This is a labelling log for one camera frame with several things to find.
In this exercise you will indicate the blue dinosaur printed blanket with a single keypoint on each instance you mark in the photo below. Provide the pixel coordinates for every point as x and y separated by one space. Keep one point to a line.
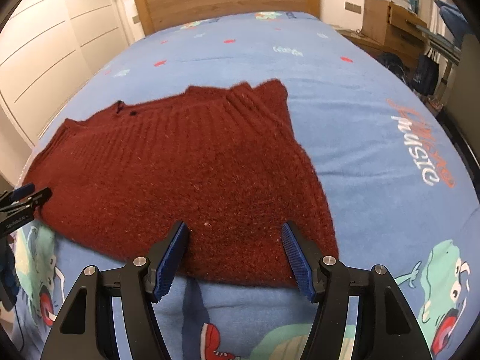
337 120

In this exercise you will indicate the grey wall socket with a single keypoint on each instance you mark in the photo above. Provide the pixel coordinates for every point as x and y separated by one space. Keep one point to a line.
353 6

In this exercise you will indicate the dark red knitted sweater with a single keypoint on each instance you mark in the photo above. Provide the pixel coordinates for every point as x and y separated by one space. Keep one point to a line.
168 165

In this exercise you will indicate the white wardrobe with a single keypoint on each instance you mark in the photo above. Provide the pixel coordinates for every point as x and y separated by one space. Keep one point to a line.
56 45

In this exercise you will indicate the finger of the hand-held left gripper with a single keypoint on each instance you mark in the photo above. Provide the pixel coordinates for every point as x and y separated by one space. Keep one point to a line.
22 191
35 199

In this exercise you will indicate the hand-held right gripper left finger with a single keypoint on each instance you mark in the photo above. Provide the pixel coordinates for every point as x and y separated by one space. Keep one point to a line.
170 262

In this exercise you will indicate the wooden cabinet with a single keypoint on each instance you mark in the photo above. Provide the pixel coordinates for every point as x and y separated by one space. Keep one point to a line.
390 26

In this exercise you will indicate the wooden nightstand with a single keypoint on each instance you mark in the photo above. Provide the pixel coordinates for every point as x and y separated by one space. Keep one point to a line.
360 41

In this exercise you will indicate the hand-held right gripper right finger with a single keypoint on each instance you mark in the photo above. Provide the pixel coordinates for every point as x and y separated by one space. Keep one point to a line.
298 262

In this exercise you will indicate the black backpack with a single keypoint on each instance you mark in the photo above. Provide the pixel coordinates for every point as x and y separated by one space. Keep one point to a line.
392 65

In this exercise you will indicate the dark blue bag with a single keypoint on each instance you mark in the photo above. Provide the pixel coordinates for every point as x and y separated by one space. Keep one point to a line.
426 75

